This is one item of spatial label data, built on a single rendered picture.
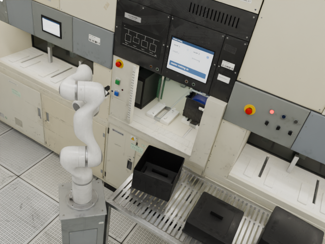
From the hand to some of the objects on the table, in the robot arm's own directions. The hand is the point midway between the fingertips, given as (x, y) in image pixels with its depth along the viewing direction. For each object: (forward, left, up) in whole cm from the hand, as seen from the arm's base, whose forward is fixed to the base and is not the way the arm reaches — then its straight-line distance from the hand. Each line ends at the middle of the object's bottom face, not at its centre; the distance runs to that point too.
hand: (107, 88), depth 221 cm
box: (+87, -120, -44) cm, 154 cm away
